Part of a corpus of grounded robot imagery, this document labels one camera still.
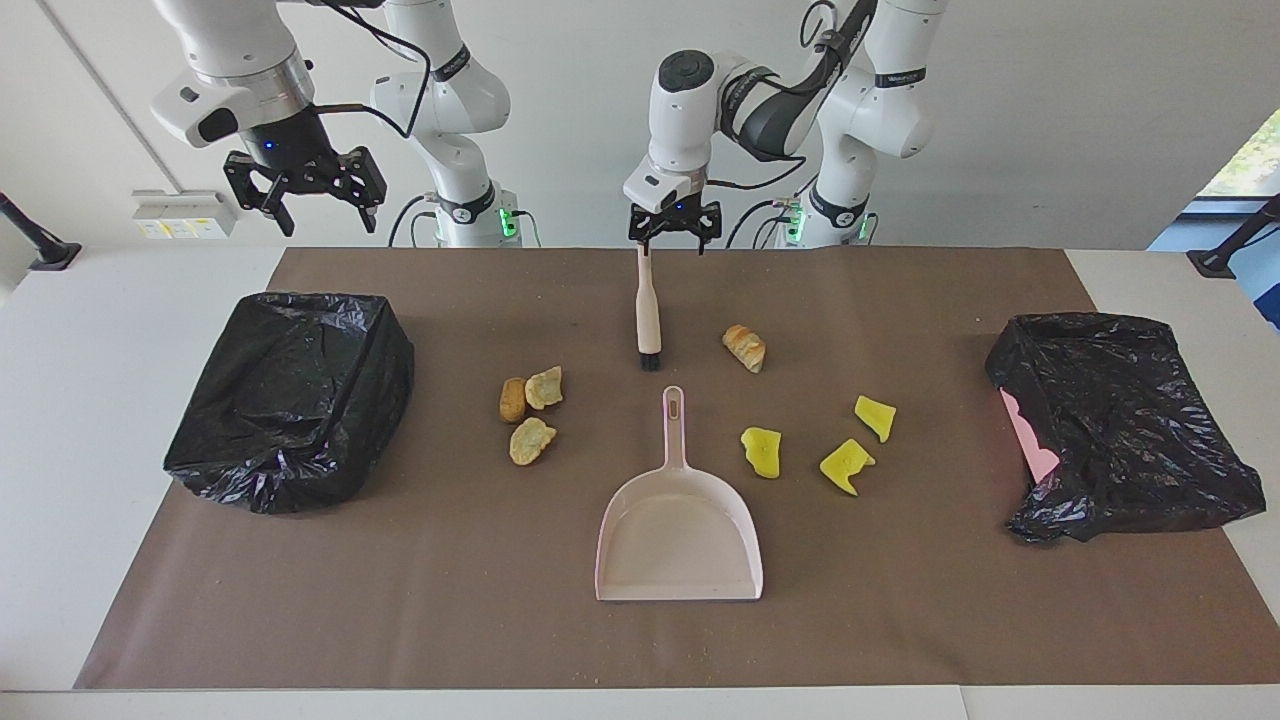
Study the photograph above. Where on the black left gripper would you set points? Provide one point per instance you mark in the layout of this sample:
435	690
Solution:
675	218

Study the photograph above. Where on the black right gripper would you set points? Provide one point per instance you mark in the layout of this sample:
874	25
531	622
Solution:
295	160

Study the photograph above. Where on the beige hand brush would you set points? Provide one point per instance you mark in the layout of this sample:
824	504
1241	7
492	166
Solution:
649	310

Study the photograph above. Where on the striped croissant toy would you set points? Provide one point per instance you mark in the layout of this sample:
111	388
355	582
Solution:
745	348

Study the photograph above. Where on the pale green dumpling toy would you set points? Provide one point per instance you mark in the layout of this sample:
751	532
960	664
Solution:
545	388
532	441

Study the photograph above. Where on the brown nugget toy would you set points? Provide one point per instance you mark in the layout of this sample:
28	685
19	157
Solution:
512	400

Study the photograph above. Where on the notched yellow sponge piece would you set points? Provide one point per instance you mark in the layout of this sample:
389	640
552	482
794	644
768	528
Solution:
845	466

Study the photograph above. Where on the beige plastic dustpan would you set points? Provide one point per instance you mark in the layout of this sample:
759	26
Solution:
680	540

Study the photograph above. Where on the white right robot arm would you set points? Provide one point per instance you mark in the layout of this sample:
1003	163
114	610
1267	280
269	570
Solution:
240	60

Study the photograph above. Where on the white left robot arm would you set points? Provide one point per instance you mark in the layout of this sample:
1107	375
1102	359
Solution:
880	110

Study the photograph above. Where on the black bag lined bin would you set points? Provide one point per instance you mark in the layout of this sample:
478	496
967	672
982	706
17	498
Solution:
290	400

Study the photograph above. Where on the pink plastic bin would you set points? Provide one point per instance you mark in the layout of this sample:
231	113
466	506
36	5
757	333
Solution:
1030	440

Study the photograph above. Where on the black bag on pink bin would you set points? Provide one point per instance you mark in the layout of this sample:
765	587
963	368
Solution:
1130	430

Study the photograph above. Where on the brown table mat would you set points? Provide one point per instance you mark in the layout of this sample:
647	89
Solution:
900	620

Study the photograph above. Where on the window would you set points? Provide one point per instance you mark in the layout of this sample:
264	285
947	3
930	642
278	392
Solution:
1250	165

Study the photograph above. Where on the white wall socket box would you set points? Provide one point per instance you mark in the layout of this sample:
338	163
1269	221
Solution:
185	214

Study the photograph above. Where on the grey wall conduit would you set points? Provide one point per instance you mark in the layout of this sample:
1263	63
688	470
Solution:
110	96

